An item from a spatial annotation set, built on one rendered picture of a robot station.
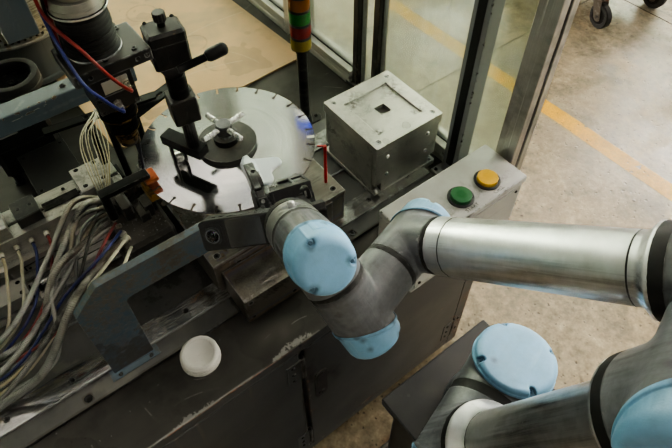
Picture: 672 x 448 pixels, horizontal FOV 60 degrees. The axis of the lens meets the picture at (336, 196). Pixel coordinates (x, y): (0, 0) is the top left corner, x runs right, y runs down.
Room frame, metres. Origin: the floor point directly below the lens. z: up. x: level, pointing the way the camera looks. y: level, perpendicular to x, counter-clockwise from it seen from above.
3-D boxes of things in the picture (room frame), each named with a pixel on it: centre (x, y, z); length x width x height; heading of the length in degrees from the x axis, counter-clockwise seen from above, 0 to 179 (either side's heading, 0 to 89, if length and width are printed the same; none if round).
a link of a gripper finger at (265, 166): (0.61, 0.11, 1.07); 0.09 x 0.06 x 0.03; 22
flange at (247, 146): (0.78, 0.20, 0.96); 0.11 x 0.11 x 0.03
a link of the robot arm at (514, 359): (0.34, -0.25, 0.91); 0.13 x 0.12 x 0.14; 143
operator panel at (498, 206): (0.70, -0.22, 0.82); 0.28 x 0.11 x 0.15; 127
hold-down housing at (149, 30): (0.72, 0.25, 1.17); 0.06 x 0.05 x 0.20; 118
